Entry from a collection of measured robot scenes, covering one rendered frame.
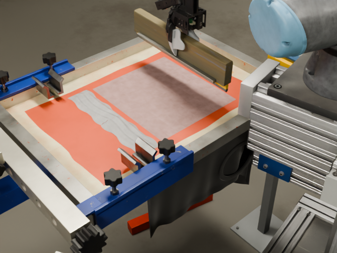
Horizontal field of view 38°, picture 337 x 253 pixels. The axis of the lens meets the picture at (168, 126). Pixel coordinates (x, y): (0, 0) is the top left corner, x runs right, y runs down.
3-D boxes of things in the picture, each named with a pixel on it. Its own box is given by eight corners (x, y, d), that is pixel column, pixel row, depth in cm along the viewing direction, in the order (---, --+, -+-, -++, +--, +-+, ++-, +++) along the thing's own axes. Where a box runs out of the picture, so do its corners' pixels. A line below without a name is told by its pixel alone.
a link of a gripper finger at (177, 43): (179, 64, 141) (183, 33, 136) (165, 55, 145) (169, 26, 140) (186, 61, 143) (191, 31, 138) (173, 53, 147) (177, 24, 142)
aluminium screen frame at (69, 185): (178, 29, 186) (178, 19, 184) (304, 95, 151) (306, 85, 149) (-17, 111, 146) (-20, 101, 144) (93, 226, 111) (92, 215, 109)
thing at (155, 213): (235, 169, 178) (243, 88, 155) (253, 182, 172) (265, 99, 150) (136, 236, 154) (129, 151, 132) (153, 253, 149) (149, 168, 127)
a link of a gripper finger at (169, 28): (167, 43, 141) (171, 14, 136) (164, 41, 141) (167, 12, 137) (179, 40, 143) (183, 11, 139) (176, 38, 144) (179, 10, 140)
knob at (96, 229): (94, 232, 107) (90, 209, 102) (109, 248, 103) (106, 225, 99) (64, 251, 103) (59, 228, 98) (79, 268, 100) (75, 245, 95)
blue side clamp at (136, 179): (180, 161, 130) (180, 141, 126) (193, 171, 127) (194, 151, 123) (86, 219, 115) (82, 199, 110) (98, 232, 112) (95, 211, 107)
